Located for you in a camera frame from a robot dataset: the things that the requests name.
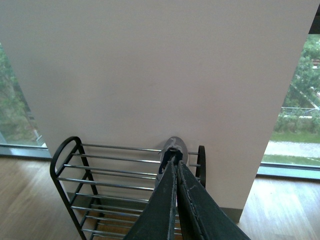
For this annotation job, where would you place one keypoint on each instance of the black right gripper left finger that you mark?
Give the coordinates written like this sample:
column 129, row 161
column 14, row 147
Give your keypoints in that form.
column 157, row 221

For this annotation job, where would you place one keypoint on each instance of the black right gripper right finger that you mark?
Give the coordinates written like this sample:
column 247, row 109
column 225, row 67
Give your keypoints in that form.
column 199, row 215

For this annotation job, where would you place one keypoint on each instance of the grey knit sneaker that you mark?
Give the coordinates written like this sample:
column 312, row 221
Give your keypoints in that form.
column 174, row 150

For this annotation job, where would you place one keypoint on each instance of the black metal shoe rack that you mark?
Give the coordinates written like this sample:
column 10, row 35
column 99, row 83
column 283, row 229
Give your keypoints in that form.
column 104, row 188

